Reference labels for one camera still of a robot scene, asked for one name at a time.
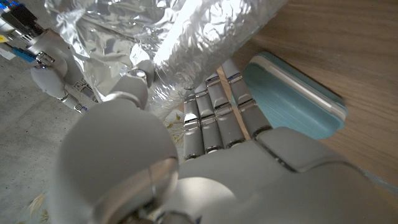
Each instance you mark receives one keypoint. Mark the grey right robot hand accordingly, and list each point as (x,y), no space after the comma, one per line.
(53,84)

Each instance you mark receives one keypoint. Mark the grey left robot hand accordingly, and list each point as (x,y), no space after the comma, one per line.
(217,183)

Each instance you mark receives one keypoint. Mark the aluminum foil roll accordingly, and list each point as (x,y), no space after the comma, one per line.
(192,34)

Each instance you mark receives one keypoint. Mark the teal soap box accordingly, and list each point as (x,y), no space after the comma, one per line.
(289,102)

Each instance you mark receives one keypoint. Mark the floral printed backdrop cloth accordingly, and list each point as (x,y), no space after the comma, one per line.
(175,133)

